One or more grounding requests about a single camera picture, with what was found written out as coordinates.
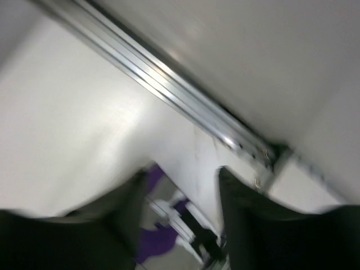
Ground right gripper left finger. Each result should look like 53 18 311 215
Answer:
1 170 147 269

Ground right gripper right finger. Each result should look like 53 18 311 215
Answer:
218 166 359 269

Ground purple camouflage trousers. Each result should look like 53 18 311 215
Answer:
134 164 228 270

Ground right aluminium frame rail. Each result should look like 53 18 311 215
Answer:
34 1 277 169

